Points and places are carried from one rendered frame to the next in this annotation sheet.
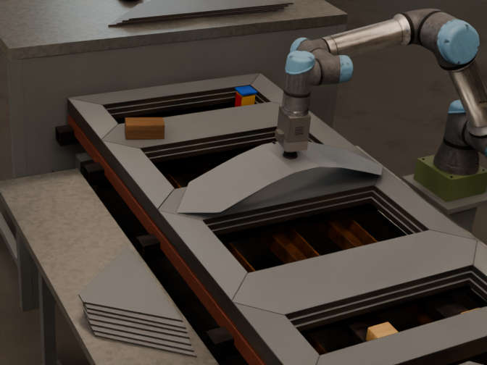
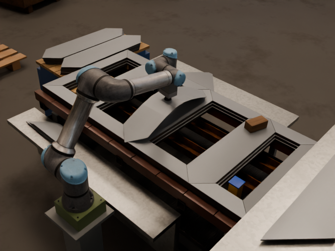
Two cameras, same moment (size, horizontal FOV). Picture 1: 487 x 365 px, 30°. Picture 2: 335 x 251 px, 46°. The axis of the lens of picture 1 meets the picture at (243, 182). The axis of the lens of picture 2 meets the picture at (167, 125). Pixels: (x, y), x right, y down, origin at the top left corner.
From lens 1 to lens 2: 414 cm
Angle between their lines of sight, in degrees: 111
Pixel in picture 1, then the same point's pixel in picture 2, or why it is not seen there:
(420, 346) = (96, 64)
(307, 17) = (235, 228)
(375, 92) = not seen: outside the picture
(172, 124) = (251, 140)
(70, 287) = (220, 83)
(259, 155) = (181, 98)
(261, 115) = (211, 165)
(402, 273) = not seen: hidden behind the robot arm
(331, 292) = (129, 73)
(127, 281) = (201, 80)
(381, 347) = (108, 62)
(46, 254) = (241, 91)
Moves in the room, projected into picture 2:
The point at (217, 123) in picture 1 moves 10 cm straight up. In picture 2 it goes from (229, 148) to (232, 134)
